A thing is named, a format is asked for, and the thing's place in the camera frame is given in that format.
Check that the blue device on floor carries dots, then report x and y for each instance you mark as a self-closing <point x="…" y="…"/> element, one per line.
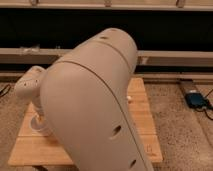
<point x="195" y="100"/>

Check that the metal rail frame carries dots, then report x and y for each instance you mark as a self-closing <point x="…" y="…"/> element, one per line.
<point x="145" y="57"/>

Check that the wooden table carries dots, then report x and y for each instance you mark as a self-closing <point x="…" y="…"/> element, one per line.
<point x="34" y="149"/>

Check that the white ceramic cup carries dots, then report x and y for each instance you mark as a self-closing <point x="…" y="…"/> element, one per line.
<point x="39" y="124"/>

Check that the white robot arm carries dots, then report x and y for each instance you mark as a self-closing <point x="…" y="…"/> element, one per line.
<point x="83" y="98"/>

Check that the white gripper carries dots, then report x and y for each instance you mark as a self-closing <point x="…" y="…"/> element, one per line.
<point x="28" y="87"/>

